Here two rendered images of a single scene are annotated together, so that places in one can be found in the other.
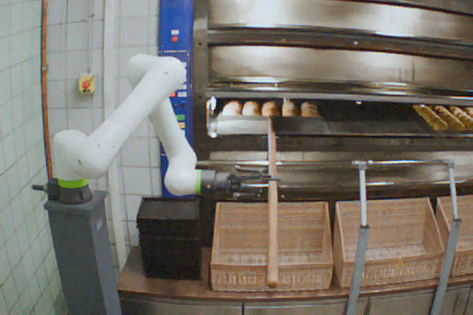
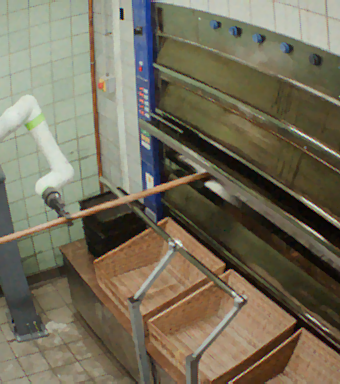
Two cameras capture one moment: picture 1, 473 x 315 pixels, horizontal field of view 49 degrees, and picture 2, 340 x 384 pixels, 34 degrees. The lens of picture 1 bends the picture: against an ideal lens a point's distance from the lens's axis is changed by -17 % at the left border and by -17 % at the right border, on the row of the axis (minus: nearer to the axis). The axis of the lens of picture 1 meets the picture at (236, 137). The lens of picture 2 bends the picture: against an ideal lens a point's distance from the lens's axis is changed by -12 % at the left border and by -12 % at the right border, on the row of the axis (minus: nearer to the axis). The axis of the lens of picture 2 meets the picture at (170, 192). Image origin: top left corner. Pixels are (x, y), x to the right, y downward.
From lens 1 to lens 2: 2.80 m
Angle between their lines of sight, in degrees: 56
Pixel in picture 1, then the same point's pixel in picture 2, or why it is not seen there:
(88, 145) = not seen: outside the picture
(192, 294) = (85, 277)
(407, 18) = (293, 103)
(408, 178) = (283, 288)
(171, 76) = (3, 122)
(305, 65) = (213, 122)
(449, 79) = (329, 202)
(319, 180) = (222, 240)
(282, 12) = (197, 65)
